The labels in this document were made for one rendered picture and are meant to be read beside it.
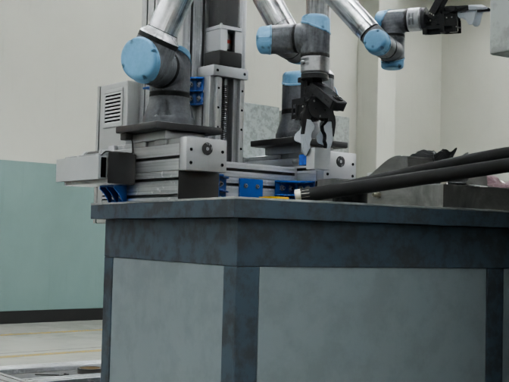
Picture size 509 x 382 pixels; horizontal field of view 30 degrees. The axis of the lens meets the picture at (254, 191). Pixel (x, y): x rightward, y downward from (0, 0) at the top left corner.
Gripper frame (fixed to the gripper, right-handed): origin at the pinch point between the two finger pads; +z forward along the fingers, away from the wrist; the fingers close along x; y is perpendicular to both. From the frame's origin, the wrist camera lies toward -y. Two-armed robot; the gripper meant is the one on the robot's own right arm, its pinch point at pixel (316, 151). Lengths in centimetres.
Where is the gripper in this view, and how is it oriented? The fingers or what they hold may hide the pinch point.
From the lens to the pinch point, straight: 242.8
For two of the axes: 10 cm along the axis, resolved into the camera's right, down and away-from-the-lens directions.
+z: -0.3, 10.0, -0.5
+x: -8.5, -0.5, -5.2
